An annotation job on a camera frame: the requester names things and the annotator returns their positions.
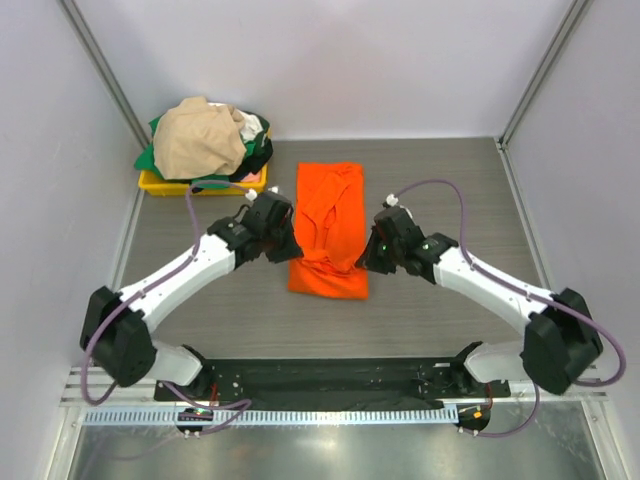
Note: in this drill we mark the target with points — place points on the aluminium frame post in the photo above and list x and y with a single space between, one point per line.
87 39
570 22

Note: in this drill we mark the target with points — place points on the right aluminium frame post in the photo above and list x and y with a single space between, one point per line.
570 22

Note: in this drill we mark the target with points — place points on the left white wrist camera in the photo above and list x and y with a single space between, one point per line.
262 191

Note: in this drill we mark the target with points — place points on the left aluminium frame post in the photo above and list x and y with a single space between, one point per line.
87 39

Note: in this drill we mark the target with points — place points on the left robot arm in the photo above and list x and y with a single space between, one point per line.
118 326

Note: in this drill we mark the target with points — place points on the pink garment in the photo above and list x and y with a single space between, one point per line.
252 178

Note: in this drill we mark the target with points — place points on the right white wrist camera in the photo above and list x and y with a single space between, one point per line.
390 201

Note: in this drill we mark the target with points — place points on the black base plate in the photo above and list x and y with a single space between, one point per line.
357 384

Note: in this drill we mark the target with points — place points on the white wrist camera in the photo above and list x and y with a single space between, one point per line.
262 191
390 201

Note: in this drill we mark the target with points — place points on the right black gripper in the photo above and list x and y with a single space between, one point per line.
369 259

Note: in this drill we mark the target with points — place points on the orange t shirt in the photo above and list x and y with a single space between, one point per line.
329 227

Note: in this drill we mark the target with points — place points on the perforated cable duct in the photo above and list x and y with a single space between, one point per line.
182 417

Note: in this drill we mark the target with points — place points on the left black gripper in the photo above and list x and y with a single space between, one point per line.
292 251

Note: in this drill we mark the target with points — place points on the white t shirt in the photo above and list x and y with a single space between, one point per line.
249 125

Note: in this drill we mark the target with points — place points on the beige t shirt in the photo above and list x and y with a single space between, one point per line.
196 139

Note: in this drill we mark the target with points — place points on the dark green t shirt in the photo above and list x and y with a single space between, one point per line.
256 158

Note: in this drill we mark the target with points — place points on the yellow plastic bin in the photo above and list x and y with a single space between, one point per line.
155 185

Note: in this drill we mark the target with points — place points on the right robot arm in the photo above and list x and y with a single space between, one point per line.
555 347

